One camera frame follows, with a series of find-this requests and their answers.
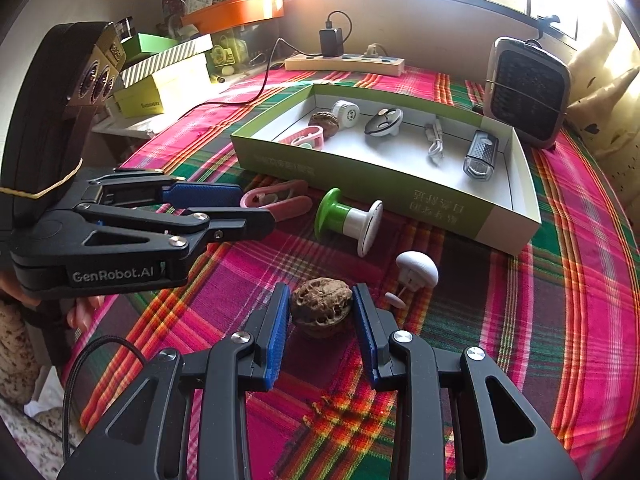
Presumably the black charger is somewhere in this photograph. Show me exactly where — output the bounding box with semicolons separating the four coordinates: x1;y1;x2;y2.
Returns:
319;27;345;58

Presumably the person's left hand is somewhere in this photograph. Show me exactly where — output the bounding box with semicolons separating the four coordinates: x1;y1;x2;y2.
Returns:
66;295;104;331

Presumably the orange tray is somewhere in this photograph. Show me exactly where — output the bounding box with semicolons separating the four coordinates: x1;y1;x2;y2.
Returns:
181;0;285;31

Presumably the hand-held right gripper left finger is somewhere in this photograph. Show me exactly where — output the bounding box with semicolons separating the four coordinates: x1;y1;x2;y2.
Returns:
56;282;292;480

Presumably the clear plastic storage bin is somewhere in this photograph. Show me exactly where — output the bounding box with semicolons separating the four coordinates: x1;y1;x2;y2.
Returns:
210;25;281;81

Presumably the floral patterned clothing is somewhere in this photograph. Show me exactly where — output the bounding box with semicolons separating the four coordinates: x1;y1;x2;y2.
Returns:
0;395;88;480

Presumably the green white spool-shaped gadget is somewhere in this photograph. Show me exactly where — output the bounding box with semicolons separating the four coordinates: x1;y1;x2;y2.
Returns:
314;187;385;258

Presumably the black bike light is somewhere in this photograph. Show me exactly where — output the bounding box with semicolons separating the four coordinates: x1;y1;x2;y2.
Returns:
462;129;501;181

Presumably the small grey space heater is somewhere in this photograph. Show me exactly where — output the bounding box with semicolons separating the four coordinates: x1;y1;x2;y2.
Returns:
472;36;572;151

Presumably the striped box lid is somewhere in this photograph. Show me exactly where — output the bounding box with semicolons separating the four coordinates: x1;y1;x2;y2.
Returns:
121;35;213;87

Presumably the green cardboard box tray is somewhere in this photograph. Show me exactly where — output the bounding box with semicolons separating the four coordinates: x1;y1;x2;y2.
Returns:
230;82;542;256

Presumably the pink plastic clip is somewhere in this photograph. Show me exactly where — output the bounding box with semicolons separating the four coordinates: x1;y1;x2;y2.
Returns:
276;128;326;151
240;179;312;223

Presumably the white mushroom-shaped hook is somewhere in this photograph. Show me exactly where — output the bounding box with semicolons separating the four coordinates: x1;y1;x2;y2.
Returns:
385;251;440;308

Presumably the short black charger cable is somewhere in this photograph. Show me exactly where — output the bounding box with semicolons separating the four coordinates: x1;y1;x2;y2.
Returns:
324;10;353;56

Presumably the yellow-green cardboard box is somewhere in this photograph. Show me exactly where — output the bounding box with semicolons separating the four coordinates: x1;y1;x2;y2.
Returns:
114;55;211;118

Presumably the white side shelf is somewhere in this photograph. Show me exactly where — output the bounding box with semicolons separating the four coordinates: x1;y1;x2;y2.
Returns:
92;105;171;140

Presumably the plaid tablecloth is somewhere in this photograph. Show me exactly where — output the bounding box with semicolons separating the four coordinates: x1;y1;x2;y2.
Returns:
65;62;640;480

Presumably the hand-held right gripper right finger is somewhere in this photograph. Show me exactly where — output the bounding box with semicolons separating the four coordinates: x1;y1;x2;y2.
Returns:
351;282;583;480

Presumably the round black remote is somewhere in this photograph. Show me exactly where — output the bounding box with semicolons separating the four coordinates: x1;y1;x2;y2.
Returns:
364;108;404;138

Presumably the yellow rubber band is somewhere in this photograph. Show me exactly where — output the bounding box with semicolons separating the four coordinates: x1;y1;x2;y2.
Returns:
0;157;83;198

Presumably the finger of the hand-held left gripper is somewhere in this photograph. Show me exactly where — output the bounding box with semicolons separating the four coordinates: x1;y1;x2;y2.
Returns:
75;170;246;211
75;205;277;263

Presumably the green paper box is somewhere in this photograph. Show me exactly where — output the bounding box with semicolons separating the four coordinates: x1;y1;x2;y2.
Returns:
122;33;178;58

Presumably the cream dotted curtain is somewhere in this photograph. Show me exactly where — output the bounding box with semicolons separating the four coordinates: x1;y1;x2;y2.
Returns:
565;5;640;201

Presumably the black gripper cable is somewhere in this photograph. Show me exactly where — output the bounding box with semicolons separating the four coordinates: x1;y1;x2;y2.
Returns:
62;336;148;461

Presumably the brown walnut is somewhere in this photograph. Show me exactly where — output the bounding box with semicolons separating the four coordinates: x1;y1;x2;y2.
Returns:
290;278;353;339
308;111;341;137

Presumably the white ribbed bottle cap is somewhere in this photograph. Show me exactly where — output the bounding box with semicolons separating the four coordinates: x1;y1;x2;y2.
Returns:
330;100;360;130

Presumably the white usb cable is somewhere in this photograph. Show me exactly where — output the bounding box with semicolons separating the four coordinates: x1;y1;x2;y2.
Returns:
424;116;446;163

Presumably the beige power strip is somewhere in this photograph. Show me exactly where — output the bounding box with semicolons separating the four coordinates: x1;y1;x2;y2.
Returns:
284;52;406;77

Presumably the long black cable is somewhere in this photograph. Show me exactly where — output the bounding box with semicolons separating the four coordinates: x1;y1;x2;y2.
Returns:
197;37;301;108

